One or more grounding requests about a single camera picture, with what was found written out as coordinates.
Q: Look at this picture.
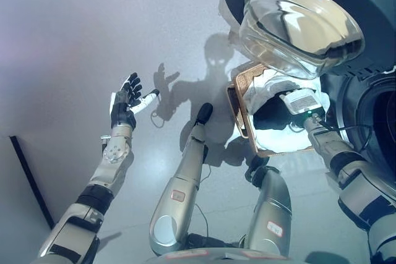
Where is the round glass washing machine door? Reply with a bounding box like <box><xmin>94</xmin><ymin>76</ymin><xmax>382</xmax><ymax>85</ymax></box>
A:
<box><xmin>222</xmin><ymin>0</ymin><xmax>396</xmax><ymax>81</ymax></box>

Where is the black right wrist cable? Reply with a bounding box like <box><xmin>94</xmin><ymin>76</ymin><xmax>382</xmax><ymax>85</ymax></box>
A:
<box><xmin>317</xmin><ymin>119</ymin><xmax>372</xmax><ymax>154</ymax></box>

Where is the brown woven laundry basket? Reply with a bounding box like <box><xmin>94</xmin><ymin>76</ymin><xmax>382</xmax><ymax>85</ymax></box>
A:
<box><xmin>226</xmin><ymin>62</ymin><xmax>314</xmax><ymax>158</ymax></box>

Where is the black garment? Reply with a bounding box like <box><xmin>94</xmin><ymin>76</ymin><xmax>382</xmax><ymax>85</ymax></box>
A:
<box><xmin>253</xmin><ymin>93</ymin><xmax>307</xmax><ymax>131</ymax></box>

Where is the white garment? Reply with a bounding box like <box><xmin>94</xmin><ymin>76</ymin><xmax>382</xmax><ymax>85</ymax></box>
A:
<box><xmin>243</xmin><ymin>69</ymin><xmax>332</xmax><ymax>151</ymax></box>

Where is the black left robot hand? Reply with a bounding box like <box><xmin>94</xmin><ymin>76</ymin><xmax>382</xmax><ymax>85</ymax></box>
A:
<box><xmin>109</xmin><ymin>72</ymin><xmax>161</xmax><ymax>130</ymax></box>

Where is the silver robot leg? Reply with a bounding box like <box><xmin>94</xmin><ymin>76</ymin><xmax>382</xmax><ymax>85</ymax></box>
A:
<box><xmin>246</xmin><ymin>166</ymin><xmax>292</xmax><ymax>259</ymax></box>
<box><xmin>148</xmin><ymin>121</ymin><xmax>209</xmax><ymax>257</ymax></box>

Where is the black right robot foot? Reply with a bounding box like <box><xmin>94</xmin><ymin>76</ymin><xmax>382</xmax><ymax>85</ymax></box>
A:
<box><xmin>245</xmin><ymin>156</ymin><xmax>270</xmax><ymax>185</ymax></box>

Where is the black robot foot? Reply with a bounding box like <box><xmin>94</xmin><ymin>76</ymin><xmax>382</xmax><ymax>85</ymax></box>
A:
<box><xmin>245</xmin><ymin>156</ymin><xmax>270</xmax><ymax>185</ymax></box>
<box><xmin>197</xmin><ymin>103</ymin><xmax>214</xmax><ymax>125</ymax></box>

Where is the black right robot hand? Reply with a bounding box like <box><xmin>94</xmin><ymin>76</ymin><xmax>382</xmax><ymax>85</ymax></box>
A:
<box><xmin>279</xmin><ymin>88</ymin><xmax>327</xmax><ymax>123</ymax></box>

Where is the black left robot foot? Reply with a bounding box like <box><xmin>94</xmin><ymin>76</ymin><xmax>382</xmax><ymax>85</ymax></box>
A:
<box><xmin>197</xmin><ymin>103</ymin><xmax>214</xmax><ymax>125</ymax></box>

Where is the robot torso with red marks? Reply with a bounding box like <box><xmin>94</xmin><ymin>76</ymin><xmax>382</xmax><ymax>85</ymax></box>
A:
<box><xmin>150</xmin><ymin>246</ymin><xmax>289</xmax><ymax>264</ymax></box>

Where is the dark grey washing machine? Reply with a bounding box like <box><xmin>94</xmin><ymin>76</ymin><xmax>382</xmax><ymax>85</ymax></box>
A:
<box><xmin>318</xmin><ymin>65</ymin><xmax>396</xmax><ymax>161</ymax></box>

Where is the silver right robot leg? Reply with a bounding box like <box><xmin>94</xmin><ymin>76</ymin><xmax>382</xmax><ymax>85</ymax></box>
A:
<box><xmin>246</xmin><ymin>166</ymin><xmax>292</xmax><ymax>259</ymax></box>

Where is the silver left robot leg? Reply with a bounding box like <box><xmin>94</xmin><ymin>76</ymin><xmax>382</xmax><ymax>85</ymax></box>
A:
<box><xmin>148</xmin><ymin>121</ymin><xmax>209</xmax><ymax>257</ymax></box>

